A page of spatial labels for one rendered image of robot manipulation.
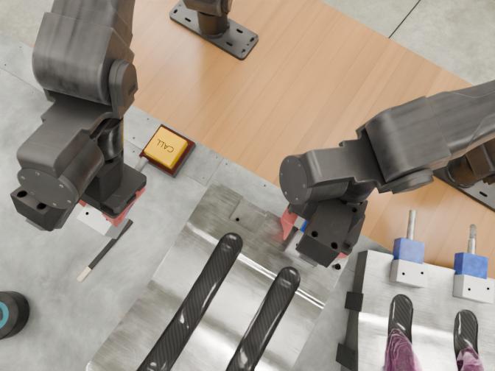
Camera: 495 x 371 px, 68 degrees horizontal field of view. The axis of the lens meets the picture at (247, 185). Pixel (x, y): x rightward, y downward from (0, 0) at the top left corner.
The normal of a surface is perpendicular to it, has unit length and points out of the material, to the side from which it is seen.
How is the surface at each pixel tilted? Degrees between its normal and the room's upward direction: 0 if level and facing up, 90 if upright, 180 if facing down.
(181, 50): 0
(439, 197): 0
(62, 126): 27
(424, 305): 0
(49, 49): 12
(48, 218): 90
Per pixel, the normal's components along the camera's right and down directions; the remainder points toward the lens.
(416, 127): -0.40, -0.13
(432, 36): 0.02, -0.26
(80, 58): -0.04, -0.06
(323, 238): 0.27, -0.64
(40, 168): -0.22, 0.72
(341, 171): 0.39, -0.33
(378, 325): 0.08, -0.52
